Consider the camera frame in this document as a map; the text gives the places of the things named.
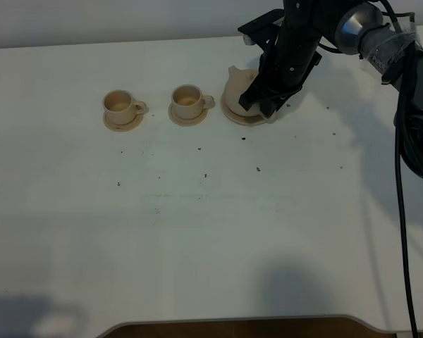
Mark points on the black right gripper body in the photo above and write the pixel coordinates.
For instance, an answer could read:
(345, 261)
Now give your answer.
(289, 39)

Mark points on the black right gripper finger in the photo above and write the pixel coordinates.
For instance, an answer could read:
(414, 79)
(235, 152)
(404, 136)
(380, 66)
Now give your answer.
(254, 93)
(272, 101)

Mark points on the beige ceramic teapot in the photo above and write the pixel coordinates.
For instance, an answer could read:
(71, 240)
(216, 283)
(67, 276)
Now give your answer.
(238, 81)

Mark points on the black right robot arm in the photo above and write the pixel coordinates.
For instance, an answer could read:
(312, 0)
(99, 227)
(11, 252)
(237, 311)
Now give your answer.
(371, 30)

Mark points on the beige teapot saucer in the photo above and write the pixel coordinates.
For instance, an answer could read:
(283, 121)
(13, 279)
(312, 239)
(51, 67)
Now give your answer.
(252, 120)

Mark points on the right beige teacup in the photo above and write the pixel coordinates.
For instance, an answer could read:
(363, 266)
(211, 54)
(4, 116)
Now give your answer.
(188, 101)

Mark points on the beige teacup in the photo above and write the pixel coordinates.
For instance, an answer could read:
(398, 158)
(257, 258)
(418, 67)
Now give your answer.
(188, 101)
(122, 107)

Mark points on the right beige cup saucer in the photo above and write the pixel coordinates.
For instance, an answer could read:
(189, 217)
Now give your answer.
(186, 122)

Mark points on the beige cup saucer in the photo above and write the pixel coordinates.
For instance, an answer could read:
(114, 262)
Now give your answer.
(186, 122)
(122, 128)

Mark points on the left beige cup saucer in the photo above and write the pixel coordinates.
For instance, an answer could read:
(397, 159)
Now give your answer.
(122, 128)

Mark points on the left beige teacup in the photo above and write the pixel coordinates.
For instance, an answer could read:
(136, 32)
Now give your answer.
(122, 107)

